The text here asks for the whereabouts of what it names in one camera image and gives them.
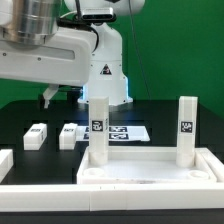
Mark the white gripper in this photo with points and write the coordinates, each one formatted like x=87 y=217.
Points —
x=64 y=59

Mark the white desk tabletop panel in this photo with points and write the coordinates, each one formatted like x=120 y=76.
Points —
x=150 y=165

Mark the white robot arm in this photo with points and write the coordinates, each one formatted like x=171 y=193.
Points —
x=33 y=22

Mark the fiducial marker sheet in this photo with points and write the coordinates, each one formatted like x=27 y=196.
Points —
x=118 y=133

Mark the white L-shaped obstacle fence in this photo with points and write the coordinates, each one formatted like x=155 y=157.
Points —
x=98 y=197

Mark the mounted depth camera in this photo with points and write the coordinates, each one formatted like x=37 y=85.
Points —
x=98 y=14

